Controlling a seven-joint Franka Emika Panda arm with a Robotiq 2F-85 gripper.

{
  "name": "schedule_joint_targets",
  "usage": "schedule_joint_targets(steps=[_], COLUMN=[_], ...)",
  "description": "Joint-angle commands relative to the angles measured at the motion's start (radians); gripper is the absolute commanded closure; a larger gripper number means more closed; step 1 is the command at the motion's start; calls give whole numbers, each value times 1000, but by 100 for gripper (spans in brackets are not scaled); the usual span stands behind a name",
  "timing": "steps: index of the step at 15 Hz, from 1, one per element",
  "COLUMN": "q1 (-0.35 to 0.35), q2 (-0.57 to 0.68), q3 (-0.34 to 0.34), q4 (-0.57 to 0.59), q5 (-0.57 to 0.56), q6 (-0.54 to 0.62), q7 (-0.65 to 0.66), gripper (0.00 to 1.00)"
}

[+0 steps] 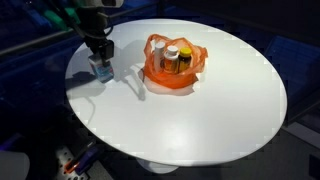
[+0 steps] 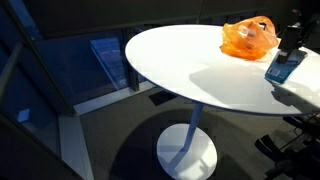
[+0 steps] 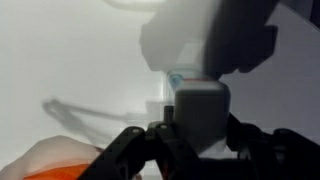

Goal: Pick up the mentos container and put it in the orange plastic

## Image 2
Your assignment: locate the white table pedestal base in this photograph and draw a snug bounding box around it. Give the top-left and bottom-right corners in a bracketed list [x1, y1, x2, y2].
[156, 102, 219, 180]

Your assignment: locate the orange plastic bag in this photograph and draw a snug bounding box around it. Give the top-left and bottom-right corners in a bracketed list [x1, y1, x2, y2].
[219, 15, 280, 62]

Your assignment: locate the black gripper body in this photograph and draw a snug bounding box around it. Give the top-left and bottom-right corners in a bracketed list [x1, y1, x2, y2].
[277, 21, 304, 53]

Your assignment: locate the glass partition panel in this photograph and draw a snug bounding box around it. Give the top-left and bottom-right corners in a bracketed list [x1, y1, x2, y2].
[33, 29, 133, 107]

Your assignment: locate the black wheeled stand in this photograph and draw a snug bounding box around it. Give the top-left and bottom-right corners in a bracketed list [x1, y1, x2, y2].
[254, 112, 320, 180]

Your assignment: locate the blue white mentos container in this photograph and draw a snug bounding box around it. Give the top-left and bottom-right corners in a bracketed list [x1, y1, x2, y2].
[264, 49, 308, 85]

